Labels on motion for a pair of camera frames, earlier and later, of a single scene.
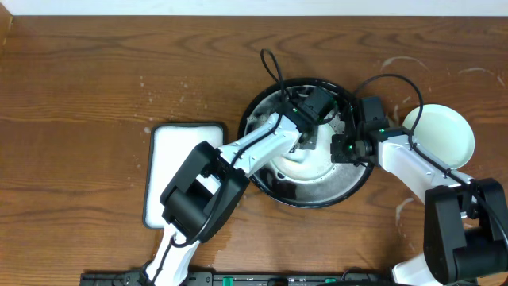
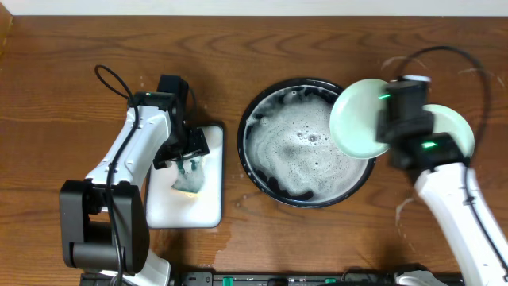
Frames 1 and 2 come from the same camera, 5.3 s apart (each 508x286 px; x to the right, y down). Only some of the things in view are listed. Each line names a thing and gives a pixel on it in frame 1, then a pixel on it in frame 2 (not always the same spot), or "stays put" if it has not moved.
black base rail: [242, 279] stays put
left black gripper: [308, 140] to [184, 148]
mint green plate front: [305, 164] to [353, 118]
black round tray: [303, 175] stays put
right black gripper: [337, 156] to [379, 129]
